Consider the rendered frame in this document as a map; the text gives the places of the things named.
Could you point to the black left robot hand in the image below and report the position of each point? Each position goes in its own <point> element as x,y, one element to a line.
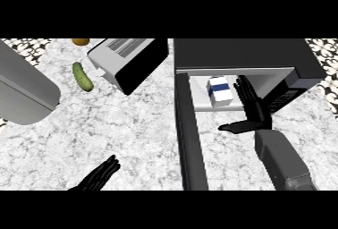
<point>99,176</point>

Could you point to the dark grey microwave door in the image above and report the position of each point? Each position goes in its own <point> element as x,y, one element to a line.
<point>189,134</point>

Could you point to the large grey rounded appliance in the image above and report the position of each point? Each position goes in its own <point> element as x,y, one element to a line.
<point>22,86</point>

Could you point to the dark grey microwave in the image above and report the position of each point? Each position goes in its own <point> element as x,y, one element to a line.
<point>256,59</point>

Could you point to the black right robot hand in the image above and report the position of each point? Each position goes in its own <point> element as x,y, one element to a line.
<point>254,114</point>

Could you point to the white and blue milk carton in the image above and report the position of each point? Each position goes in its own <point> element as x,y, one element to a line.
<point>219,91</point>

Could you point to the silver and black toaster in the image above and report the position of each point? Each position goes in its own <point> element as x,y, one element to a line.
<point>127,64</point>

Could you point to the brown potato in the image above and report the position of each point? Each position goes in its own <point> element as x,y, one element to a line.
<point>81,41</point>

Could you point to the green cucumber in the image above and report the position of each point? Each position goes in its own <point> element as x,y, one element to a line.
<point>81,77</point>

